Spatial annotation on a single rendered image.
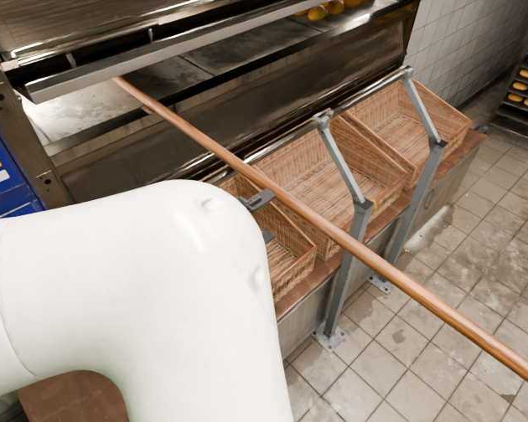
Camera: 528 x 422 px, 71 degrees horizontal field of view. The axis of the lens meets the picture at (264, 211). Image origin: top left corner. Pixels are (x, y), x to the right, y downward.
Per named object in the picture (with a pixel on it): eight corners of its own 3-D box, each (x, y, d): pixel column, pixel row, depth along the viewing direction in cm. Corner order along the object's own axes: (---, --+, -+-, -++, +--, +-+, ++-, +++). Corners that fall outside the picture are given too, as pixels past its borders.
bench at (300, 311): (64, 406, 167) (-3, 352, 125) (381, 168, 280) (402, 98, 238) (127, 527, 138) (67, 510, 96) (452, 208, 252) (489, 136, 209)
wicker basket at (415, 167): (328, 149, 201) (334, 103, 181) (386, 110, 228) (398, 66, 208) (407, 194, 177) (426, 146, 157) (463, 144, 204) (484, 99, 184)
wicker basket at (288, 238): (125, 279, 145) (102, 233, 124) (235, 207, 171) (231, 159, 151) (202, 371, 120) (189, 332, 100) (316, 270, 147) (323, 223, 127)
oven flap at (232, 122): (85, 221, 119) (52, 166, 109) (399, 54, 203) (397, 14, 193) (89, 225, 116) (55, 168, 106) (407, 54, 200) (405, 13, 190)
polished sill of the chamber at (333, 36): (46, 158, 107) (40, 146, 104) (401, 7, 191) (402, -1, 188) (54, 168, 104) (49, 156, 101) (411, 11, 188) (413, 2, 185)
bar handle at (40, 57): (31, 88, 79) (29, 87, 80) (165, 44, 95) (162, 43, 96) (17, 60, 76) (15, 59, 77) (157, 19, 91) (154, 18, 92)
